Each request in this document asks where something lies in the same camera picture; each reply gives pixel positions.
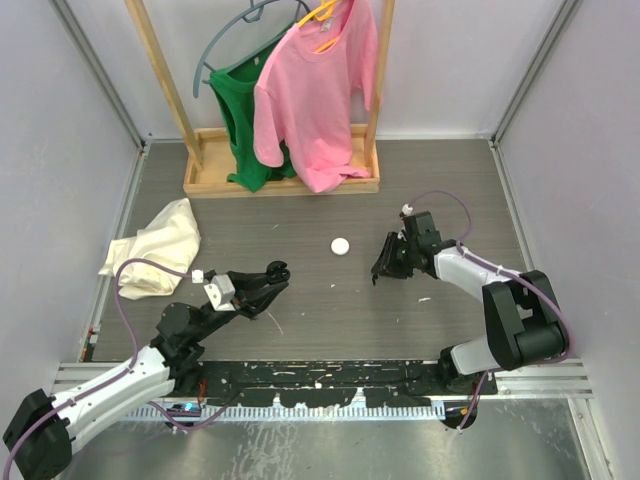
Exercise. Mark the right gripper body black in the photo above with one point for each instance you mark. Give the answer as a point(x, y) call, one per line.
point(402, 257)

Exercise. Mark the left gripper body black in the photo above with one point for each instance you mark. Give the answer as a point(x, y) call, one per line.
point(240, 301)

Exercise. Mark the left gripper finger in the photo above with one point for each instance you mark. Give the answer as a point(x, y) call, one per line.
point(258, 301)
point(250, 280)

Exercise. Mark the white earbud case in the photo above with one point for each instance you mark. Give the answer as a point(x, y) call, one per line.
point(340, 246)

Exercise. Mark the black earbud case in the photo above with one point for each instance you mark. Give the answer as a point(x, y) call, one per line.
point(277, 272)

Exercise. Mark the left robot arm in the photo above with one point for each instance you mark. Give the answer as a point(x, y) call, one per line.
point(48, 429)

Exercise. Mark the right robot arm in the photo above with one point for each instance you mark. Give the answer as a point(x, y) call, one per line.
point(522, 320)

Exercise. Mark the cream cloth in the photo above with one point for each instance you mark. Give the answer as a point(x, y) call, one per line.
point(172, 239)

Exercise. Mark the pink t-shirt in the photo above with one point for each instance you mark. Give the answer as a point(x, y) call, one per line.
point(307, 103)

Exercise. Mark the green t-shirt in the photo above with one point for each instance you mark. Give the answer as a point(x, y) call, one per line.
point(233, 88)

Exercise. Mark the yellow clothes hanger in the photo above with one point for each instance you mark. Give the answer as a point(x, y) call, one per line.
point(326, 33)

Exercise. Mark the grey clothes hanger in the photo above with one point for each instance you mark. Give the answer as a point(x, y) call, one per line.
point(241, 37)

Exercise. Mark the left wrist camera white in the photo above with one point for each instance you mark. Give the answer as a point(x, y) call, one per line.
point(219, 289)

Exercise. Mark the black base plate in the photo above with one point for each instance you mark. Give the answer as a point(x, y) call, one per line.
point(320, 384)

